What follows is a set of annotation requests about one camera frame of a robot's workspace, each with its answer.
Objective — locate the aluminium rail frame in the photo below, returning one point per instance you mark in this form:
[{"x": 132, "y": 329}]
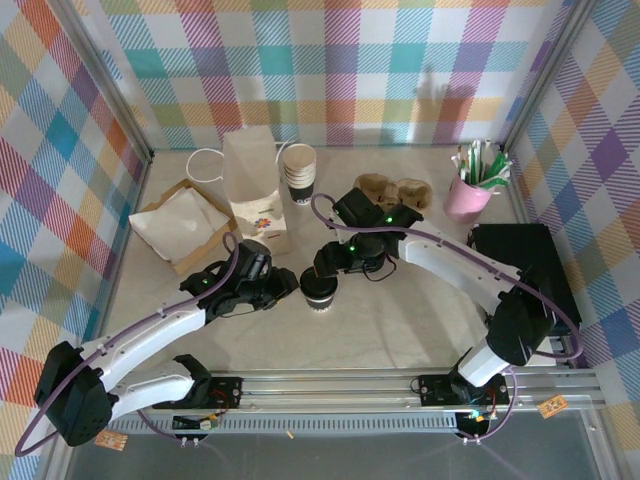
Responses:
[{"x": 325, "y": 395}]

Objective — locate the pink cup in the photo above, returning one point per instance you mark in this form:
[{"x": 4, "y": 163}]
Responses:
[{"x": 467, "y": 202}]

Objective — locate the brown cardboard cup carrier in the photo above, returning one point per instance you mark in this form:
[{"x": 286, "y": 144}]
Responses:
[{"x": 415, "y": 192}]

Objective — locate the white flower-print paper bag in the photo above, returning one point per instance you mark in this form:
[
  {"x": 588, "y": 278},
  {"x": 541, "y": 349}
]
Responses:
[{"x": 252, "y": 190}]

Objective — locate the aluminium corner post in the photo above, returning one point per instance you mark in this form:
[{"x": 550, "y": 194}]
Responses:
[
  {"x": 545, "y": 75},
  {"x": 110, "y": 85}
]

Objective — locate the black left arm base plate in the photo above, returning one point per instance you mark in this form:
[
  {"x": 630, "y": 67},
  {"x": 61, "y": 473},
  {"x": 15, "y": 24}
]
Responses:
[{"x": 230, "y": 392}]

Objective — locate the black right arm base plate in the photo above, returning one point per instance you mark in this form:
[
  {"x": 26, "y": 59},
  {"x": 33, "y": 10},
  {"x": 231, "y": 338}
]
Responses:
[{"x": 432, "y": 390}]

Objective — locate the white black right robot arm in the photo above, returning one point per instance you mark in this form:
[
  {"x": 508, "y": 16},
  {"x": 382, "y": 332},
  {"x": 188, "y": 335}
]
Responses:
[{"x": 450, "y": 260}]

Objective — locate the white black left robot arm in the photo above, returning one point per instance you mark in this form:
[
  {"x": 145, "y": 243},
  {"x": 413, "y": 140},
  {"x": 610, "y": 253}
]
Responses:
[{"x": 150, "y": 330}]

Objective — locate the white paper straw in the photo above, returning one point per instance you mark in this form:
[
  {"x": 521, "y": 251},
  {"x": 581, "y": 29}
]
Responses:
[
  {"x": 484, "y": 157},
  {"x": 472, "y": 160},
  {"x": 459, "y": 167}
]

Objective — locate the black lidded coffee cup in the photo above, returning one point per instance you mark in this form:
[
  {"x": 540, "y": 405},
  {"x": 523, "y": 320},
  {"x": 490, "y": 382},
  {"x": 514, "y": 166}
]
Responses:
[{"x": 320, "y": 302}]

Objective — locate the napkins in cardboard tray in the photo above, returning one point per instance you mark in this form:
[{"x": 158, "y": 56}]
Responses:
[{"x": 175, "y": 192}]

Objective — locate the orange tag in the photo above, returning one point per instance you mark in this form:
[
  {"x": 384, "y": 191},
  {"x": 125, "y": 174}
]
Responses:
[
  {"x": 117, "y": 441},
  {"x": 552, "y": 406}
]

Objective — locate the black case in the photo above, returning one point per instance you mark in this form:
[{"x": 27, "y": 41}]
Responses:
[{"x": 525, "y": 250}]

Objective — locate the stack of paper cups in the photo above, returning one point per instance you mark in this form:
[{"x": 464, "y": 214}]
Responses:
[{"x": 299, "y": 170}]

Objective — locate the small connector board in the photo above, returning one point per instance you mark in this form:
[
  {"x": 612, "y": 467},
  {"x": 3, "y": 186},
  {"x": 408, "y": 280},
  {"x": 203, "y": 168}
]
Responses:
[
  {"x": 200, "y": 424},
  {"x": 475, "y": 417}
]

